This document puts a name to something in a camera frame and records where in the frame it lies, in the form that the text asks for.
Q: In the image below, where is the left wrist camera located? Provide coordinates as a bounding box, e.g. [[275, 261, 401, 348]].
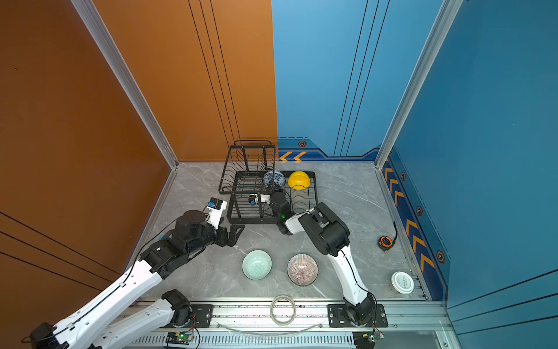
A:
[[207, 198, 228, 229]]

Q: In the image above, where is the left green circuit board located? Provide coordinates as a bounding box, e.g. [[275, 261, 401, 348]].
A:
[[165, 332, 196, 346]]

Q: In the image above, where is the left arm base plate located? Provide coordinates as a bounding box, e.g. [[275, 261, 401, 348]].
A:
[[166, 304, 214, 330]]

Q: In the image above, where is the pale green ribbed bowl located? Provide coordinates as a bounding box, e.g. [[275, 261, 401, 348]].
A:
[[242, 250, 273, 281]]

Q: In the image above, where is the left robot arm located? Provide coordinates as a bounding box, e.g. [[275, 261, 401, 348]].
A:
[[29, 210, 244, 348]]

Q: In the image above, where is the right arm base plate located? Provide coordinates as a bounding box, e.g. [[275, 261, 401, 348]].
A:
[[326, 303, 389, 329]]

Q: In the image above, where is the yellow bowl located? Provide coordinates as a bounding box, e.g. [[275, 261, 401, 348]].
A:
[[288, 171, 312, 190]]

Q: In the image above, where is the blue floral bowl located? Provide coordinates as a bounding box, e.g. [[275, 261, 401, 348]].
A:
[[262, 170, 286, 188]]

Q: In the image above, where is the green circuit board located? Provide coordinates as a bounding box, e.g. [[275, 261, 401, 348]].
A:
[[353, 332, 385, 349], [165, 332, 196, 346]]

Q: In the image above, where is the pink striped bowl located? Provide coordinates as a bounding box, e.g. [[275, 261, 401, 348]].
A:
[[287, 254, 319, 286]]

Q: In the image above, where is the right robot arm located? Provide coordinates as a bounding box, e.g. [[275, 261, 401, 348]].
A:
[[248, 191, 378, 327]]

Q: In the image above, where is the right green circuit board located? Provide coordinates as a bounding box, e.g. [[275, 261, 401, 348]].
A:
[[353, 332, 385, 349]]

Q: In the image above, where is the black wire dish rack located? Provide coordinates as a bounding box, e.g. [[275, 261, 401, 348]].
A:
[[219, 140, 318, 224]]

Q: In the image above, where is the white lidded cup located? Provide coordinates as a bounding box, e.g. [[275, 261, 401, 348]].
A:
[[391, 271, 415, 295]]

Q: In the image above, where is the clear tape roll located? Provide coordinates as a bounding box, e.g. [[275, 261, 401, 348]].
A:
[[269, 295, 297, 327]]

